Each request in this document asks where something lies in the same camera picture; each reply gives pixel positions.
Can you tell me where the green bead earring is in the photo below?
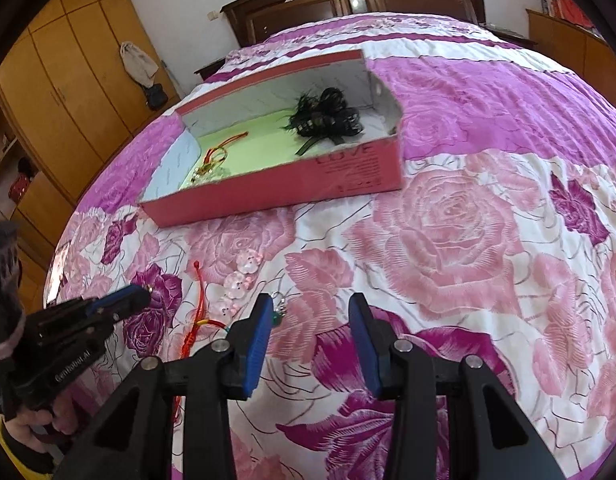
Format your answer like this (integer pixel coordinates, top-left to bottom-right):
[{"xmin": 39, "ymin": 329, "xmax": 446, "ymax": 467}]
[{"xmin": 273, "ymin": 295, "xmax": 287, "ymax": 327}]

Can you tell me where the red cord necklace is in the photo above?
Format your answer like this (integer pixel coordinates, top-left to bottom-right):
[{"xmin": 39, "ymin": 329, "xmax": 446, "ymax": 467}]
[{"xmin": 171, "ymin": 259, "xmax": 229, "ymax": 426}]

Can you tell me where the pink flower button bracelet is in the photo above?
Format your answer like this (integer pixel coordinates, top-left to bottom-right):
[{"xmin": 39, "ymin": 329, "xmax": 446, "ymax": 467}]
[{"xmin": 207, "ymin": 248, "xmax": 266, "ymax": 322}]

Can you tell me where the red braided cord bracelet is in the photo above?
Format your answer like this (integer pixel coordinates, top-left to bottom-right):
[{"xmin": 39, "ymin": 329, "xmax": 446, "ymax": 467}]
[{"xmin": 189, "ymin": 130, "xmax": 251, "ymax": 184}]

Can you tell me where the yellow sleeve forearm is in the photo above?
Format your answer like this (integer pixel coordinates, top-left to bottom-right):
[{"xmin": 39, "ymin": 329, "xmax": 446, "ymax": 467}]
[{"xmin": 0, "ymin": 418, "xmax": 55, "ymax": 480}]

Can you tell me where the person's left hand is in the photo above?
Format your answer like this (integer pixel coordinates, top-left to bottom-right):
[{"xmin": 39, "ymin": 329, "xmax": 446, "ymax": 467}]
[{"xmin": 4, "ymin": 390, "xmax": 78, "ymax": 452}]

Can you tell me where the floral pink bedspread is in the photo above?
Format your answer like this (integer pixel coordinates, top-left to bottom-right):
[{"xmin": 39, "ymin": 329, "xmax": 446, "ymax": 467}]
[{"xmin": 58, "ymin": 13, "xmax": 616, "ymax": 479}]

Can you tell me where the green paper liner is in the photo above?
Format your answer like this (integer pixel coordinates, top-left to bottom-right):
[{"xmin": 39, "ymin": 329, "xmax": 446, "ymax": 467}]
[{"xmin": 180, "ymin": 106, "xmax": 389, "ymax": 191}]

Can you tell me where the black hanging pouch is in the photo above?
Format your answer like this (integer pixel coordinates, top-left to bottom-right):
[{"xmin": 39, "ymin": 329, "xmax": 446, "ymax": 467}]
[{"xmin": 142, "ymin": 84, "xmax": 169, "ymax": 112}]

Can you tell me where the pink cardboard shoe box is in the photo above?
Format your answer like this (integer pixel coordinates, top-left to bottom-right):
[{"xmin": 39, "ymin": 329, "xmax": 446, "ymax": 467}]
[{"xmin": 140, "ymin": 50, "xmax": 403, "ymax": 228}]

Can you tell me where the orange wooden wardrobe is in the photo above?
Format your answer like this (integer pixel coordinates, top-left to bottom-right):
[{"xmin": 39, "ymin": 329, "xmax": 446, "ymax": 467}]
[{"xmin": 0, "ymin": 0, "xmax": 158, "ymax": 312}]

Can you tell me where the black feather hair clip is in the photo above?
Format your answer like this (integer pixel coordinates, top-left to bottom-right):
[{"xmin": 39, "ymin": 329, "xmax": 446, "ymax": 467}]
[{"xmin": 285, "ymin": 87, "xmax": 363, "ymax": 157}]

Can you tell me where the beige hanging cloth bag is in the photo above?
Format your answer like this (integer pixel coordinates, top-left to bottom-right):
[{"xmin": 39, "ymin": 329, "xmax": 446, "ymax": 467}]
[{"xmin": 119, "ymin": 41, "xmax": 159, "ymax": 88}]

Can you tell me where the left dark nightstand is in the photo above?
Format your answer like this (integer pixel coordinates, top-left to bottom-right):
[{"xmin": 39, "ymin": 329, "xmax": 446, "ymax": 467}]
[{"xmin": 195, "ymin": 58, "xmax": 225, "ymax": 81}]

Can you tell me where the dark nightstand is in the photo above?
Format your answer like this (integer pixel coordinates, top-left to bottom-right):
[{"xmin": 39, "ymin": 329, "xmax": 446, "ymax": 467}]
[
  {"xmin": 482, "ymin": 24, "xmax": 538, "ymax": 50},
  {"xmin": 195, "ymin": 58, "xmax": 225, "ymax": 81}
]

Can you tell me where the right dark nightstand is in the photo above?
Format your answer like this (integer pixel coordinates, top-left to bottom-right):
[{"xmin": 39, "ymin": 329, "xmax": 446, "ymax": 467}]
[{"xmin": 482, "ymin": 24, "xmax": 538, "ymax": 50}]

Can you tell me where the low wooden dresser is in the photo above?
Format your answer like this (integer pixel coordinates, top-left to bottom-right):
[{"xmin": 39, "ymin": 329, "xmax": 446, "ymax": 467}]
[{"xmin": 527, "ymin": 10, "xmax": 616, "ymax": 107}]

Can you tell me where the red white curtain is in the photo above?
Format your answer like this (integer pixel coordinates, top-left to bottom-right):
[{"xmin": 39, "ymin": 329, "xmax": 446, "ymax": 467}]
[{"xmin": 558, "ymin": 0, "xmax": 594, "ymax": 30}]

